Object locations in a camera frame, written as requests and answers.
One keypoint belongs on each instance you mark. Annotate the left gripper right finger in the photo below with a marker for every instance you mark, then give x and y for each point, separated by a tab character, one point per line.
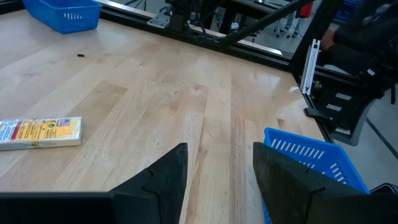
280	186

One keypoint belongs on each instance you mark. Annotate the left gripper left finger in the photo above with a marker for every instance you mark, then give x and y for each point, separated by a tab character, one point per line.
161	186

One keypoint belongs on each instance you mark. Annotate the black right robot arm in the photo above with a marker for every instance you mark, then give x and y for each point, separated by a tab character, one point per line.
182	12

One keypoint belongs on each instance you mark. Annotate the blue slotted plastic basket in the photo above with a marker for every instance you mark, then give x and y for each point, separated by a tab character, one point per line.
62	15
311	149

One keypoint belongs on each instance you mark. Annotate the black table clamp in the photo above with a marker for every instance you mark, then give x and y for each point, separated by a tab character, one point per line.
314	113

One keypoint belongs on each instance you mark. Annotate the grey chair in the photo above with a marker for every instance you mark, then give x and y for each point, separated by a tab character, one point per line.
353	137

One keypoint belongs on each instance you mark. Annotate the white aluminium profile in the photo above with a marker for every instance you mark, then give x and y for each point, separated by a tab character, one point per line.
311	67

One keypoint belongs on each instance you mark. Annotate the person's hand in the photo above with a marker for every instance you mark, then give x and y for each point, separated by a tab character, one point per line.
328	39

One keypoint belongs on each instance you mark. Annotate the white office chair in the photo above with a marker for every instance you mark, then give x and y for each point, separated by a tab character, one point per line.
284	26

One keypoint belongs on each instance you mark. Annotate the seated person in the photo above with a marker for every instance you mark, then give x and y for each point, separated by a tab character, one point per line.
367	40

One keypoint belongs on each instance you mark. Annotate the red object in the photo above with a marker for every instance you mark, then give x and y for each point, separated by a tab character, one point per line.
306	9

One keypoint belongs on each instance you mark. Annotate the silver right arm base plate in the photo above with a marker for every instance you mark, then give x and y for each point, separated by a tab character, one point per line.
161	20

